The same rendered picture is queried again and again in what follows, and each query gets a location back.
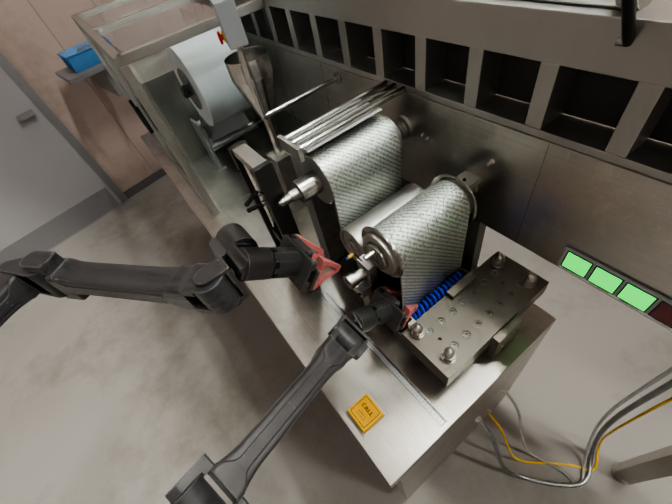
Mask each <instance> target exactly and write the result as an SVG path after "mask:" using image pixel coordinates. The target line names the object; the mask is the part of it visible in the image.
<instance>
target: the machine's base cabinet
mask: <svg viewBox="0 0 672 504"><path fill-rule="evenodd" d="M550 328H551V327H550ZM550 328H549V329H550ZM549 329H548V330H547V331H546V332H545V333H544V334H543V335H542V336H541V337H540V338H539V339H538V340H537V341H536V342H535V343H534V344H533V345H532V346H531V347H530V348H529V349H528V350H527V351H526V352H525V353H524V354H523V355H522V356H521V357H520V358H519V359H518V360H517V362H516V363H515V364H514V365H513V366H512V367H511V368H510V369H509V370H508V371H507V372H506V373H505V374H504V375H503V376H502V377H501V378H500V379H499V380H498V381H497V382H496V383H495V384H494V385H493V386H492V387H491V388H490V389H489V390H488V391H487V392H486V393H485V394H484V395H483V396H482V397H481V398H480V399H479V400H478V401H477V402H476V403H475V404H474V405H473V406H472V407H471V408H470V409H469V410H468V411H467V412H466V413H465V414H464V415H463V416H462V417H461V418H460V419H459V421H458V422H457V423H456V424H455V425H454V426H453V427H452V428H451V429H450V430H449V431H448V432H447V433H446V434H445V435H444V436H443V437H442V438H441V439H440V440H439V441H438V442H437V443H436V444H435V445H434V446H433V447H432V448H431V449H430V450H429V451H428V452H427V453H426V454H425V455H424V456H423V457H422V458H421V459H420V460H419V461H418V462H417V463H416V464H415V465H414V466H413V467H412V468H411V469H410V470H409V471H408V472H407V473H406V474H405V475H404V476H403V477H402V478H401V480H400V481H399V482H398V483H397V484H396V486H397V488H398V489H399V491H401V493H402V494H403V495H404V497H405V498H406V499H408V498H409V497H410V496H411V495H412V494H413V493H414V492H415V491H416V490H417V489H418V488H419V487H420V486H421V485H422V484H423V483H424V482H425V481H426V480H427V479H428V477H429V476H430V475H431V474H432V473H433V472H434V471H435V470H436V469H437V468H438V467H439V466H440V465H441V464H442V463H443V462H444V461H445V460H446V459H447V458H448V457H449V455H450V454H451V453H452V452H453V451H454V450H455V449H456V448H457V447H458V446H459V445H460V444H461V443H462V442H463V441H464V440H465V439H466V438H467V437H468V436H469V435H470V433H471V432H472V431H473V430H474V429H475V428H476V427H477V426H478V425H479V423H476V422H475V419H476V418H477V417H478V416H479V415H480V416H481V417H482V421H483V420H484V419H485V418H486V417H487V416H488V415H486V414H485V413H484V412H485V411H486V410H487V409H489V410H490V411H492V410H493V409H494V408H495V407H496V406H497V405H498V404H499V403H500V402H501V401H502V400H503V399H504V397H505V396H506V394H503V393H502V392H501V391H502V389H503V388H504V387H506V388H507V389H508V391H509V390H510V388H511V387H512V385H513V384H514V382H515V381H516V379H517V378H518V376H519V375H520V373H521V372H522V370H523V369H524V367H525V366H526V364H527V363H528V361H529V360H530V358H531V357H532V355H533V354H534V352H535V351H536V349H537V348H538V346H539V345H540V343H541V342H542V340H543V339H544V337H545V335H546V334H547V332H548V331H549ZM508 391H507V392H508Z"/></svg>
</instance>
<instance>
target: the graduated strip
mask: <svg viewBox="0 0 672 504"><path fill-rule="evenodd" d="M322 297H323V298H324V299H325V300H326V301H327V302H328V303H329V304H330V305H331V306H332V308H333V309H334V310H335V311H336V312H337V313H338V314H339V315H340V316H341V317H343V316H344V315H346V316H347V315H348V314H347V313H346V312H345V311H344V310H343V309H342V308H341V307H340V306H339V305H338V304H337V303H336V301H335V300H334V299H333V298H332V297H331V296H330V295H329V294H328V293H327V292H325V293H324V294H323V295H322ZM367 345H368V346H369V348H370V349H371V350H372V351H373V352H374V354H375V355H376V356H377V357H378V358H379V359H380V360H381V361H382V362H383V363H384V365H385V366H386V367H387V368H388V369H389V370H390V371H391V372H392V373H393V374H394V375H395V377H396V378H397V379H398V380H399V381H400V382H401V383H402V384H403V385H404V386H405V388H406V389H407V390H408V391H409V392H410V393H411V394H412V395H413V396H414V397H415V398H416V400H417V401H418V402H419V403H420V404H421V405H422V406H423V407H424V408H425V409H426V411H427V412H428V413H429V414H430V415H431V416H432V417H433V418H434V419H435V420H436V422H437V423H438V424H439V425H440V426H441V427H442V426H443V425H444V424H445V423H446V422H447V420H446V419H445V418H444V417H443V416H442V415H441V414H440V412H439V411H438V410H437V409H436V408H435V407H434V406H433V405H432V404H431V403H430V402H429V401H428V400H427V399H426V398H425V396H424V395H423V394H422V393H421V392H420V391H419V390H418V389H417V388H416V387H415V386H414V385H413V384H412V383H411V382H410V380H409V379H408V378H407V377H406V376H405V375H404V374H403V373H402V372H401V371H400V370H399V369H398V368H397V367H396V366H395V364H394V363H393V362H392V361H391V360H390V359H389V358H388V357H387V356H386V355H385V354H384V353H383V352H382V351H381V350H380V348H379V347H378V346H377V345H376V344H375V343H374V342H373V341H372V340H371V339H370V341H369V342H368V343H367Z"/></svg>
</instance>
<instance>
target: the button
mask: <svg viewBox="0 0 672 504"><path fill-rule="evenodd" d="M348 412H349V414H350V415H351V416H352V418H353V419H354V420H355V422H356V423H357V424H358V426H359V427H360V428H361V430H362V431H363V433H366V432H367V431H368V430H369V429H371V428H372V427H373V426H374V425H375V424H376V423H377V422H378V421H379V420H380V419H381V418H382V417H383V416H384V414H383V412H382V411H381V410H380V408H379V407H378V406H377V405H376V403H375V402H374V401H373V400H372V398H371V397H370V396H369V395H368V394H367V393H366V394H365V395H364V396H362V397H361V398H360V399H359V400H358V401H357V402H356V403H355V404H353V405H352V406H351V407H350V408H349V409H348Z"/></svg>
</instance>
